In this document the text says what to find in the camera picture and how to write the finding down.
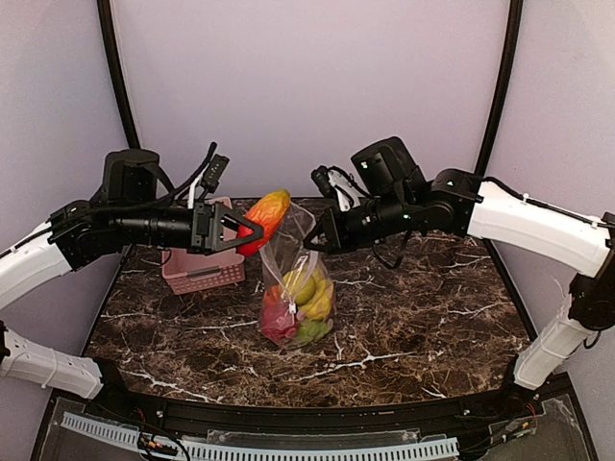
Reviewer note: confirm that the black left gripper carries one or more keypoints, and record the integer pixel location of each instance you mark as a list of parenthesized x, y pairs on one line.
[(203, 227)]

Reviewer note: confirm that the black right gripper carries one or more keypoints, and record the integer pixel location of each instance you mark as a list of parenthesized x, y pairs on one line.
[(333, 230)]

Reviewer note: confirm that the clear zip top bag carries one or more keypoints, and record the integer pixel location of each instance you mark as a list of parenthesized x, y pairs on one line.
[(285, 252)]

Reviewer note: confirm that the yellow toy food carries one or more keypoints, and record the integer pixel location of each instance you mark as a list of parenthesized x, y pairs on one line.
[(319, 307)]

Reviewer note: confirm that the red toy food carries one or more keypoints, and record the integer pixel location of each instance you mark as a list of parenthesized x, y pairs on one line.
[(277, 323)]

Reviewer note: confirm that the light green toy lettuce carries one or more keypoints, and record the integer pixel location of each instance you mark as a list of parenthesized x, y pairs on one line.
[(311, 331)]

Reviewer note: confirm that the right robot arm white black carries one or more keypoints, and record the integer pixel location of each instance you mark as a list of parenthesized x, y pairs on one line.
[(396, 198)]

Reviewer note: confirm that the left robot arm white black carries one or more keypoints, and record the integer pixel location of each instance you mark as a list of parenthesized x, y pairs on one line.
[(136, 204)]

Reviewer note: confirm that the pink plastic basket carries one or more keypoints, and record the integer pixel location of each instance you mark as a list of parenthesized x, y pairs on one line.
[(187, 273)]

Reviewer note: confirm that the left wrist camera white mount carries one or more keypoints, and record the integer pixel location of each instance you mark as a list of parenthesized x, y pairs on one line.
[(208, 176)]

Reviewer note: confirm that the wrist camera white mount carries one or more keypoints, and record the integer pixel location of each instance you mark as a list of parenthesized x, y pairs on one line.
[(208, 176), (336, 184)]

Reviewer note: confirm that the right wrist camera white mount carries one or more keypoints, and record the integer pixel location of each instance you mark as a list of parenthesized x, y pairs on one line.
[(336, 184)]

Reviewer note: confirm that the black front rail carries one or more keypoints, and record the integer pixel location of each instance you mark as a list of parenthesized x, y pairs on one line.
[(455, 416)]

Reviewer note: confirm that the left black frame post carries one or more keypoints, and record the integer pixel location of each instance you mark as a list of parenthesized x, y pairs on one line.
[(120, 92)]

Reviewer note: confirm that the black frame post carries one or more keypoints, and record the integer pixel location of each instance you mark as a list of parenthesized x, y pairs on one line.
[(120, 92), (511, 35)]

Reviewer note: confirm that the white slotted cable duct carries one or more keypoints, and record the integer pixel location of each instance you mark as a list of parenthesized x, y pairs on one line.
[(229, 445)]

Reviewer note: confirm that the right black frame post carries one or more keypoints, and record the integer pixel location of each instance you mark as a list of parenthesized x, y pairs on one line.
[(511, 35)]

